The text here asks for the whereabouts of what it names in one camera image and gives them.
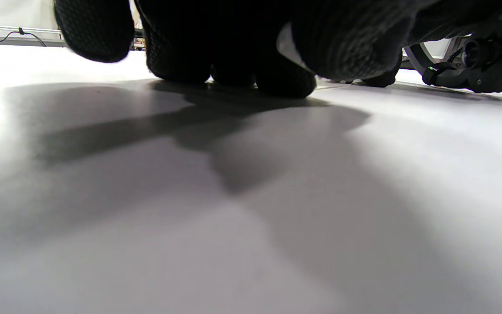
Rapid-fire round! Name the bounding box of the person's left hand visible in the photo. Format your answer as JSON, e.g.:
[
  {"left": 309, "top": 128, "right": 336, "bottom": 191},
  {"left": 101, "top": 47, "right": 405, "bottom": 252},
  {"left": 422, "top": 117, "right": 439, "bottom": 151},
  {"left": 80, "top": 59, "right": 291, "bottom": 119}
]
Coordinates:
[{"left": 53, "top": 0, "right": 435, "bottom": 99}]

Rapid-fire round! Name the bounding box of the person's right hand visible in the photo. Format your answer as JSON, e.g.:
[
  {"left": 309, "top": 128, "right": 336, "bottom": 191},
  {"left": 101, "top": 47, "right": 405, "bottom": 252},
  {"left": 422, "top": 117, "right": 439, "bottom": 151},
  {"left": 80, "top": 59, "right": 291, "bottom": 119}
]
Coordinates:
[{"left": 329, "top": 48, "right": 403, "bottom": 88}]

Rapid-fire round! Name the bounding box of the black cable on far bench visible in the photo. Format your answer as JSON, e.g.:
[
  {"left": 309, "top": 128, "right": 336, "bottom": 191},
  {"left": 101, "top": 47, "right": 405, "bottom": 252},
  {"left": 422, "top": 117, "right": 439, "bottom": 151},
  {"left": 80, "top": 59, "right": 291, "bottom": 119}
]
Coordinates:
[{"left": 0, "top": 20, "right": 47, "bottom": 48}]

